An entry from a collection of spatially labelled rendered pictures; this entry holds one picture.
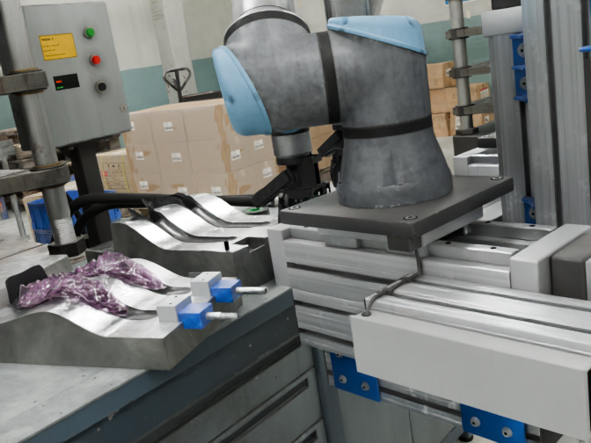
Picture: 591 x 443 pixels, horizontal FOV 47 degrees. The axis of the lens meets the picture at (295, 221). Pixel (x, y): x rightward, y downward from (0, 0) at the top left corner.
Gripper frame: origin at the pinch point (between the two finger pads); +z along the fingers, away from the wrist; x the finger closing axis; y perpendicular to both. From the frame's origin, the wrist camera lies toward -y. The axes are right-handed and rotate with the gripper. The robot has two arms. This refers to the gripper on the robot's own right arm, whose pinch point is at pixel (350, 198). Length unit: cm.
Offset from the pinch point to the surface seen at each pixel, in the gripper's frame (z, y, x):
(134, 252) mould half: -2, -5, -59
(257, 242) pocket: -3.3, 20.0, -42.6
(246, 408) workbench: 26, 26, -55
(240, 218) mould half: -3.8, 0.0, -33.8
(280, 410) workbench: 32, 24, -47
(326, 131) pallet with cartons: 38, -365, 286
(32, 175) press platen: -19, -49, -64
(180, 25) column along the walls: -94, -707, 341
